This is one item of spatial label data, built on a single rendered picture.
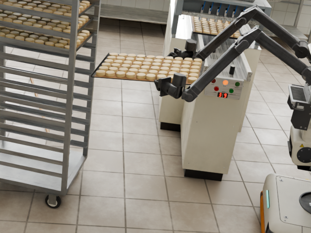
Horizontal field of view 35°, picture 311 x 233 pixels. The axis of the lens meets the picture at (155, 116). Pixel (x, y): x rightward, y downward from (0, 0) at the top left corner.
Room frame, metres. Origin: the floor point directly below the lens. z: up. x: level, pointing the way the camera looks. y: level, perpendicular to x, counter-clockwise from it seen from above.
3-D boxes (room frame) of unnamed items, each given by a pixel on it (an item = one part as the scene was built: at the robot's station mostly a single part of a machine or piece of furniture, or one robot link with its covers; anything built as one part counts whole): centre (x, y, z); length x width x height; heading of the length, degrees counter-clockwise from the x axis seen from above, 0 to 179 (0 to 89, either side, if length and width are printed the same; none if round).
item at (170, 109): (4.36, -0.36, 0.42); 1.28 x 0.72 x 0.84; 3
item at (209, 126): (3.38, -0.40, 0.45); 0.70 x 0.34 x 0.90; 3
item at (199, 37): (3.99, -0.23, 0.87); 2.01 x 0.03 x 0.07; 3
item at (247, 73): (4.00, -0.52, 0.87); 2.01 x 0.03 x 0.07; 3
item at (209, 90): (3.02, -0.42, 0.77); 0.24 x 0.04 x 0.14; 93
